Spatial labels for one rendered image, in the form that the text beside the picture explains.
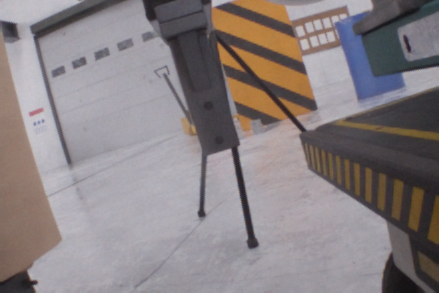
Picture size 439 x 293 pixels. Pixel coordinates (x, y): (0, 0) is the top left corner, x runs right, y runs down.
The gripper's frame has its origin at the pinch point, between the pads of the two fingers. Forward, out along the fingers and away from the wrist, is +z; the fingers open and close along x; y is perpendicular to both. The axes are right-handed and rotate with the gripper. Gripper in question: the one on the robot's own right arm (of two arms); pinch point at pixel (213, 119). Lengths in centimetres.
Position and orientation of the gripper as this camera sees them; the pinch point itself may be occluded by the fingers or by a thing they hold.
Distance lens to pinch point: 37.5
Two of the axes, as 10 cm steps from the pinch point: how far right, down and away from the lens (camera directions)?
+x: -0.4, -0.4, 10.0
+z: 2.9, 9.5, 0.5
